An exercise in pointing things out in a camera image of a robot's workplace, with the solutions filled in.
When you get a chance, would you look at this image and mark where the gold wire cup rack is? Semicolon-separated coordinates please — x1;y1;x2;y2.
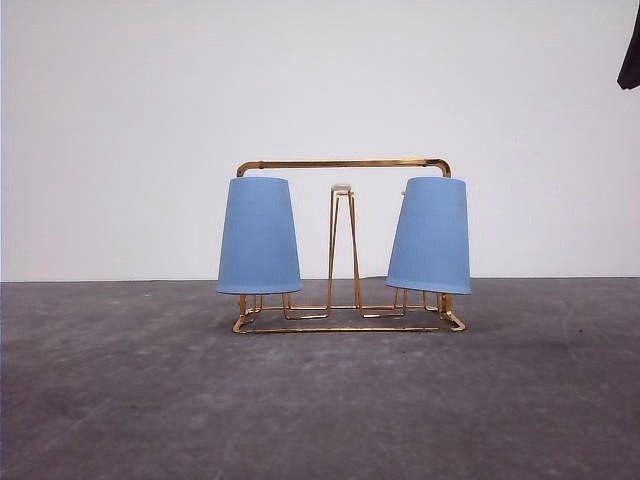
234;158;466;333

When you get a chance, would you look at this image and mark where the blue ribbed plastic cup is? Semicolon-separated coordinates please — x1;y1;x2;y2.
216;176;303;295

